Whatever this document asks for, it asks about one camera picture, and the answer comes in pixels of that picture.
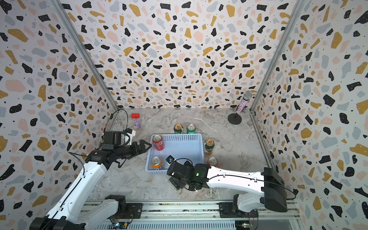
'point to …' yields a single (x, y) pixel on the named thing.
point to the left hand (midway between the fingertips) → (147, 147)
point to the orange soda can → (157, 163)
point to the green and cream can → (178, 129)
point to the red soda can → (212, 161)
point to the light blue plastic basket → (183, 147)
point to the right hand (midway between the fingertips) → (177, 174)
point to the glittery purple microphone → (247, 96)
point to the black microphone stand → (234, 119)
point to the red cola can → (158, 142)
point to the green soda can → (191, 129)
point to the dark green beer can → (209, 145)
